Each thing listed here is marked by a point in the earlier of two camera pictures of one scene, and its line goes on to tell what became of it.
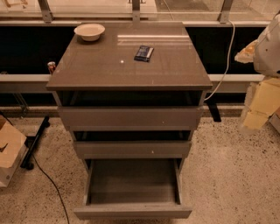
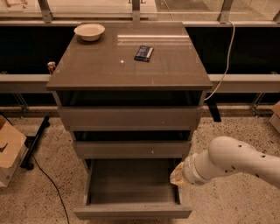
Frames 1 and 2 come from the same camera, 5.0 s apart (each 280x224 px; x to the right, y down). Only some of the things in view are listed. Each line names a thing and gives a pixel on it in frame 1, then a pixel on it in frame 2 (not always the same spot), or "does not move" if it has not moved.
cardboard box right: x=275 y=120 does not move
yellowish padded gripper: x=268 y=53 to x=188 y=171
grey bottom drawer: x=133 y=189 does not move
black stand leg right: x=213 y=108 does not move
